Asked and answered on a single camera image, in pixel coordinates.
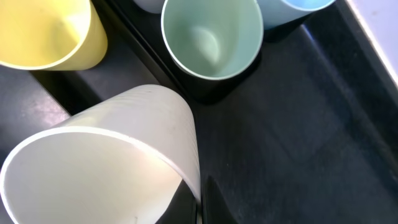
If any black tray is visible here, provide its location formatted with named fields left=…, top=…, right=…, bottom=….
left=0, top=0, right=315, bottom=175

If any blue cup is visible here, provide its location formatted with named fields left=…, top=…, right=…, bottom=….
left=256, top=0, right=338, bottom=31

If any green cup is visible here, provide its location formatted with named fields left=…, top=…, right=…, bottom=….
left=160, top=0, right=264, bottom=81

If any grey cup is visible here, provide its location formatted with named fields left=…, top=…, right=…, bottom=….
left=132, top=0, right=165, bottom=15

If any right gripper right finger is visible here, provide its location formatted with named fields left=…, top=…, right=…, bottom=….
left=201, top=175, right=239, bottom=224

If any yellow cup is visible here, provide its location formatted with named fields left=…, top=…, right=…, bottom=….
left=0, top=0, right=109, bottom=72

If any white cup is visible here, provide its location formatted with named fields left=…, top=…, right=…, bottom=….
left=0, top=83, right=202, bottom=224

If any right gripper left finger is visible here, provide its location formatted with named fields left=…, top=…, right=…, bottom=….
left=155, top=180, right=200, bottom=224

